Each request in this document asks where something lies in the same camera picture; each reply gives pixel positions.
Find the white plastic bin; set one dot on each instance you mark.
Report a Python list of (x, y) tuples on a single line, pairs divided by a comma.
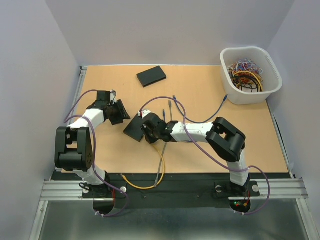
[(249, 75)]

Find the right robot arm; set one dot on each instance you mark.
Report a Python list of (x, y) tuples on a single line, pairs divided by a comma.
[(227, 141)]

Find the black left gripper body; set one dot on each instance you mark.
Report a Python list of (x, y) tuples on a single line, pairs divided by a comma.
[(115, 112)]

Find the black network switch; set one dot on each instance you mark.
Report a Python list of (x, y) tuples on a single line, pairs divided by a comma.
[(133, 129), (151, 76)]

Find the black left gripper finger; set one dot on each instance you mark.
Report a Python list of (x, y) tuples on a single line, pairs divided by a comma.
[(122, 112), (117, 119)]

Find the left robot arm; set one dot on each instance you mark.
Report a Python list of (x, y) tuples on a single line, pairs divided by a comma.
[(74, 151)]

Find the aluminium rail frame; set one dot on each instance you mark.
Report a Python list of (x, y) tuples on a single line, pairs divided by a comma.
[(280, 212)]

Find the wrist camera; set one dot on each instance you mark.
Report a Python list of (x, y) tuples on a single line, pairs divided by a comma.
[(143, 113), (112, 97)]

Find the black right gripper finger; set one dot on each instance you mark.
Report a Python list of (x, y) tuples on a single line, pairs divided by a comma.
[(150, 137), (147, 121)]

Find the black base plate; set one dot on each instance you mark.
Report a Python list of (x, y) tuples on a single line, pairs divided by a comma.
[(177, 190)]

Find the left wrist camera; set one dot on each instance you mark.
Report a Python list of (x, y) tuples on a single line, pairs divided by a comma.
[(112, 97)]

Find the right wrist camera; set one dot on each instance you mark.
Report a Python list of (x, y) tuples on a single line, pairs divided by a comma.
[(143, 113)]

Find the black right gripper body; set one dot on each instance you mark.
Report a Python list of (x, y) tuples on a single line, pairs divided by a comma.
[(144, 128)]

